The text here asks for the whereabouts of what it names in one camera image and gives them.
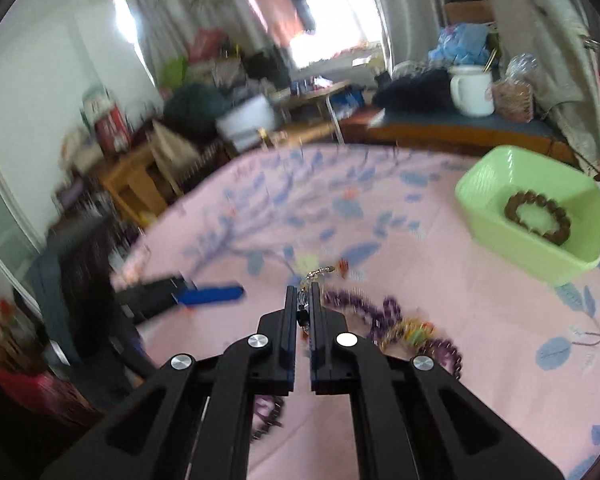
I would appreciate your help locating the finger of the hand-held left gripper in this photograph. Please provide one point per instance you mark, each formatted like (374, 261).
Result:
(210, 295)

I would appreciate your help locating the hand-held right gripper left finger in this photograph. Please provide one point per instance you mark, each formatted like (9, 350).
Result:
(293, 347)

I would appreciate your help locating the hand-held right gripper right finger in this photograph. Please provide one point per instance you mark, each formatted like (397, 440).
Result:
(314, 347)

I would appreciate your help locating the green plastic basket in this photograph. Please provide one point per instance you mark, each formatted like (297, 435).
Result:
(540, 265)

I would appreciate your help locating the small wooden cabinet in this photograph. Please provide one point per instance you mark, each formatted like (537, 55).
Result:
(130, 180)

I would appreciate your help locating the pink floral bed sheet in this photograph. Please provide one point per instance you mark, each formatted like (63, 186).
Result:
(430, 410)

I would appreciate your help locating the red canister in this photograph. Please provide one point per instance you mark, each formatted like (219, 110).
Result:
(111, 127)

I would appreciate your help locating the white storage container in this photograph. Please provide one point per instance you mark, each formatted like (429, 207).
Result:
(245, 120)

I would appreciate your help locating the dark green bundle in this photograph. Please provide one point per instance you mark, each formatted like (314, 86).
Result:
(195, 110)

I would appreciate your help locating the low wooden table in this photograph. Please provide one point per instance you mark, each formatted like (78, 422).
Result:
(310, 97)

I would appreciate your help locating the dark folded cloth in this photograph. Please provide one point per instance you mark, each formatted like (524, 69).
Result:
(415, 90)

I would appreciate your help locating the hanging pink garment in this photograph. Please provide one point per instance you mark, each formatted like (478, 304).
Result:
(272, 7)

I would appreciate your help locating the white enamel mug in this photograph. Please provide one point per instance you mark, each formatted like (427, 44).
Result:
(472, 92)

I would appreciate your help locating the woven brown basket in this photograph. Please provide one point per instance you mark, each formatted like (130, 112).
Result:
(514, 97)

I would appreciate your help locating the blue plastic bag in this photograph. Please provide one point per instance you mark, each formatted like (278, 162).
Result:
(460, 42)

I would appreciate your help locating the grey patterned cloth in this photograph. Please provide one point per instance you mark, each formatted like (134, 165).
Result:
(550, 60)

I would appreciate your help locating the wooden bed frame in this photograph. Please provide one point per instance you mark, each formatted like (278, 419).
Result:
(455, 135)

